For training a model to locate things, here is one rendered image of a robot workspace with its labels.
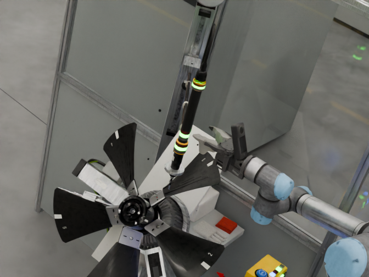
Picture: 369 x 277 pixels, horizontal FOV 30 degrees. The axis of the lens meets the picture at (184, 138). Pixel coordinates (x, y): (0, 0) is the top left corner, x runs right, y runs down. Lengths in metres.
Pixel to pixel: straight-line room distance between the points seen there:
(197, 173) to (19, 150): 2.46
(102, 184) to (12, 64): 3.16
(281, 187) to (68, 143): 1.99
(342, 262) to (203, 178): 0.77
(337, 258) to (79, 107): 2.13
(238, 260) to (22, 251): 1.34
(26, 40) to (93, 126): 2.66
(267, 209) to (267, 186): 0.09
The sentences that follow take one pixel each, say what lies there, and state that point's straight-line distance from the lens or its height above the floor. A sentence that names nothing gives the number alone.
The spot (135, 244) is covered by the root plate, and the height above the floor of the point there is 1.09.
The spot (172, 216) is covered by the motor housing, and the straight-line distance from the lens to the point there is 2.71.
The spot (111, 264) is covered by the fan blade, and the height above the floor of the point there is 1.04.
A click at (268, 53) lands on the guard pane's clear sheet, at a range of 2.94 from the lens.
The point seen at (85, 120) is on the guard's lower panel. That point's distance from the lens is 3.76.
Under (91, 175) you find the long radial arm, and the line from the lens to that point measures 2.87.
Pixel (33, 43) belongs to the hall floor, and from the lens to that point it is 6.26.
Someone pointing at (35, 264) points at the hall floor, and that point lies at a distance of 4.05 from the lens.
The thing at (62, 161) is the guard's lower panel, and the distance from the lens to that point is 4.01.
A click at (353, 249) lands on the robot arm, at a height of 1.72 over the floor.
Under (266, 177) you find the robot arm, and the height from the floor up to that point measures 1.66.
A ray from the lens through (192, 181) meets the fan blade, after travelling 2.56.
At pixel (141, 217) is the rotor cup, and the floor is 1.22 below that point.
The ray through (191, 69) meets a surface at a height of 1.57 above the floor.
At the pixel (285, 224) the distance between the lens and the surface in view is 3.15.
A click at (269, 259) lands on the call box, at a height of 1.07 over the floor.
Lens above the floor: 2.84
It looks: 32 degrees down
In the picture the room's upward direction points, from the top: 16 degrees clockwise
